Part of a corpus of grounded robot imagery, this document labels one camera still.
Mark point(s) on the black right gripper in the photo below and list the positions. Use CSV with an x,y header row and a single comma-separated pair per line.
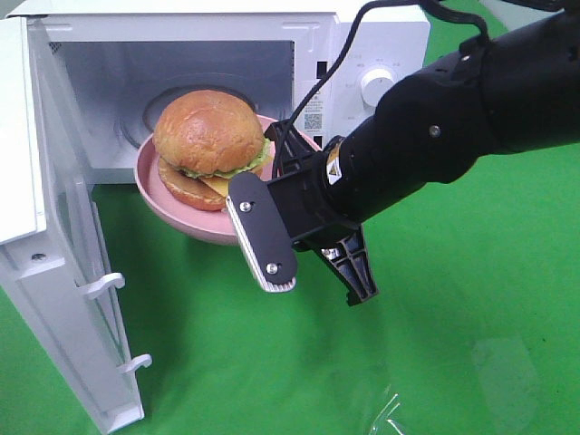
x,y
298,189

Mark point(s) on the pink round plate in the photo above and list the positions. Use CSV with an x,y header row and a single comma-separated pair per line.
x,y
210,226

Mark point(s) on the burger with lettuce and cheese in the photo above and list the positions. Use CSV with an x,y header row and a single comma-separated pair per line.
x,y
205,138

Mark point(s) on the white microwave door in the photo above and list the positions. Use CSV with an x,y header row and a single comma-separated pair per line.
x,y
55,147

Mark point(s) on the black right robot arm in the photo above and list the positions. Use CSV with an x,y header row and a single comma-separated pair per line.
x,y
513,94

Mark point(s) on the upper white microwave knob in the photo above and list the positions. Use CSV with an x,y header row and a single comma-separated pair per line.
x,y
374,84

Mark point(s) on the white microwave oven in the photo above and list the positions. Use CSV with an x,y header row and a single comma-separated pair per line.
x,y
272,51

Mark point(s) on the glass microwave turntable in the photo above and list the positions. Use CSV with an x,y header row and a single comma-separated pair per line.
x,y
144,102

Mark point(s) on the clear tape strip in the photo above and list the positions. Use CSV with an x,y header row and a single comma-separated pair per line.
x,y
384,422

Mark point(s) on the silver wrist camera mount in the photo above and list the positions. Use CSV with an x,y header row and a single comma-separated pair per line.
x,y
261,233

